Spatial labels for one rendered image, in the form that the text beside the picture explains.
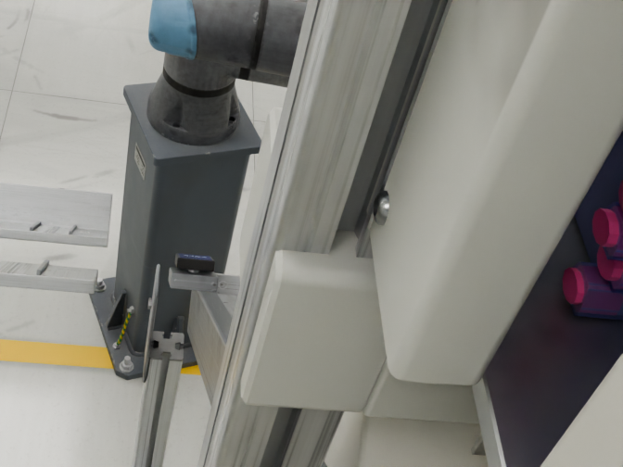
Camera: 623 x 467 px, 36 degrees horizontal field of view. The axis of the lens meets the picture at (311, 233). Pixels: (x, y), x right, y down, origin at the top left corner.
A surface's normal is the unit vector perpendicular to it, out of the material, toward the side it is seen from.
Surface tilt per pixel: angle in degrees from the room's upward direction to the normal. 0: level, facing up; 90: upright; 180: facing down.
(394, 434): 48
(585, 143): 90
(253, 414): 90
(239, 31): 61
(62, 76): 0
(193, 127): 72
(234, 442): 90
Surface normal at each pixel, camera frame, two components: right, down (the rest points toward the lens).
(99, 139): 0.21, -0.68
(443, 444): 0.18, 0.07
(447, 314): 0.06, 0.73
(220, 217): 0.39, 0.72
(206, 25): 0.08, 0.29
